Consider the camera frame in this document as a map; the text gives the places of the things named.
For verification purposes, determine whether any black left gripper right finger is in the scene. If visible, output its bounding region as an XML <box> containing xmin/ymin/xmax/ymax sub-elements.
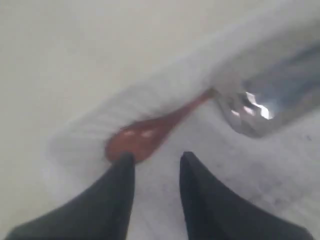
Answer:
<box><xmin>179</xmin><ymin>151</ymin><xmax>314</xmax><ymax>240</ymax></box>

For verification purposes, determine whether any brown wooden spoon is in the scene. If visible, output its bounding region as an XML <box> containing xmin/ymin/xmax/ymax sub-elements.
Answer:
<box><xmin>104</xmin><ymin>88</ymin><xmax>215</xmax><ymax>163</ymax></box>

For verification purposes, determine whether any white plastic woven basket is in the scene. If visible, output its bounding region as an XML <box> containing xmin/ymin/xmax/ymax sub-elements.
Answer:
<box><xmin>45</xmin><ymin>0</ymin><xmax>320</xmax><ymax>240</ymax></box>

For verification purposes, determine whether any stainless steel cup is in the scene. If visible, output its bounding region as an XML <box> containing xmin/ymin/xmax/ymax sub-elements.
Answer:
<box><xmin>216</xmin><ymin>44</ymin><xmax>320</xmax><ymax>138</ymax></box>

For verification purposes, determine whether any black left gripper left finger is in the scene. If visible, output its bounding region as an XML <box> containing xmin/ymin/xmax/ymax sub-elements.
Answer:
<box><xmin>5</xmin><ymin>153</ymin><xmax>135</xmax><ymax>240</ymax></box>

